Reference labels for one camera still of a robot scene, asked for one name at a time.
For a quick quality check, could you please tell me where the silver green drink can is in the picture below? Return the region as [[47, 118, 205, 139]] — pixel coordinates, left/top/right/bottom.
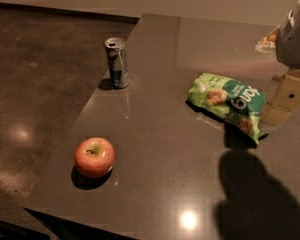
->
[[105, 37, 129, 89]]

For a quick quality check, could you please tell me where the red apple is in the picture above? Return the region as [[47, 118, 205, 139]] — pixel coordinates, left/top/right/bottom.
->
[[74, 137, 115, 178]]

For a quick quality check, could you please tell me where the green rice chip bag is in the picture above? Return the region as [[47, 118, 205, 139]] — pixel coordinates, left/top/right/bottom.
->
[[187, 73, 265, 144]]

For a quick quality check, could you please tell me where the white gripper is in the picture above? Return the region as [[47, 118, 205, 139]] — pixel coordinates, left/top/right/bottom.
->
[[255, 0, 300, 127]]

